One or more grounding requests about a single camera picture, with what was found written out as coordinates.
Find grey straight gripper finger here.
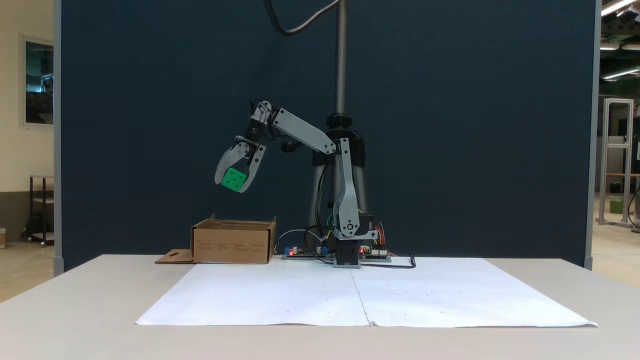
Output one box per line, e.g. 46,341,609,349
239,144,267,194

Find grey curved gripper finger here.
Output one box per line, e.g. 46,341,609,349
214,136,252,187

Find green die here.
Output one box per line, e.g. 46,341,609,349
221,167,248,193

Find brown cardboard box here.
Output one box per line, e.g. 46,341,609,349
155,214,277,265

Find dark blue partition panel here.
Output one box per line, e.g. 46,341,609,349
54,0,601,273

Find blue circuit board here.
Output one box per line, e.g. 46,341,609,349
282,244,335,261

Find white paper sheet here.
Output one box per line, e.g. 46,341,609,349
135,262,372,327
350,257,599,328

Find dark shelf cart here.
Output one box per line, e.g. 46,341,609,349
21,175,55,247

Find grey camera cable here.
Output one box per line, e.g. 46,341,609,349
263,0,342,37

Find metal camera stand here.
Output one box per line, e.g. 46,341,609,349
280,0,368,251

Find circuit board with coloured wires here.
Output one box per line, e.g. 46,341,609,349
360,244,392,262

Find black power cable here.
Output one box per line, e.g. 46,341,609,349
361,254,417,270

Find framed wall window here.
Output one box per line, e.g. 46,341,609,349
20,35,54,130

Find aluminium profile frame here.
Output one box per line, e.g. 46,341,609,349
598,98,636,228

